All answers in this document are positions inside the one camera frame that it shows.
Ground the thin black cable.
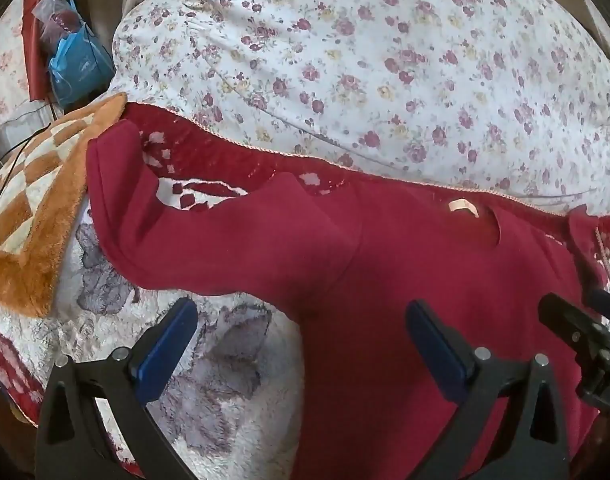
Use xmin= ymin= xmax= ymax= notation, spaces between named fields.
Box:
xmin=0 ymin=102 xmax=58 ymax=223

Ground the clear plastic bag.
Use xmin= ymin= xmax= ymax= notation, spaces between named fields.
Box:
xmin=32 ymin=0 xmax=84 ymax=47

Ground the blue plastic bag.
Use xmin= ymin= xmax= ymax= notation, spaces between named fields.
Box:
xmin=48 ymin=10 xmax=117 ymax=111

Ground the orange checkered plush blanket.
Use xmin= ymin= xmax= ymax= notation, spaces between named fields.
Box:
xmin=0 ymin=92 xmax=129 ymax=319

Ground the red and white plush blanket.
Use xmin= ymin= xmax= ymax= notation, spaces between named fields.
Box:
xmin=0 ymin=101 xmax=610 ymax=480

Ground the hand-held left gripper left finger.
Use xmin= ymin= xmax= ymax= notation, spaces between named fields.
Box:
xmin=34 ymin=297 xmax=201 ymax=480

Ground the floral white quilt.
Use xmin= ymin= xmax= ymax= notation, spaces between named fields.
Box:
xmin=112 ymin=0 xmax=610 ymax=211

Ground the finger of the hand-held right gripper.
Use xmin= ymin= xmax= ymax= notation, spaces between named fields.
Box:
xmin=585 ymin=287 xmax=610 ymax=322
xmin=537 ymin=293 xmax=610 ymax=357

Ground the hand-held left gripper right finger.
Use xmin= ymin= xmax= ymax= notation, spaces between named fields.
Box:
xmin=405 ymin=300 xmax=572 ymax=480

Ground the dark red garment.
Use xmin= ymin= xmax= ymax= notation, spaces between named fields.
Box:
xmin=85 ymin=122 xmax=610 ymax=480

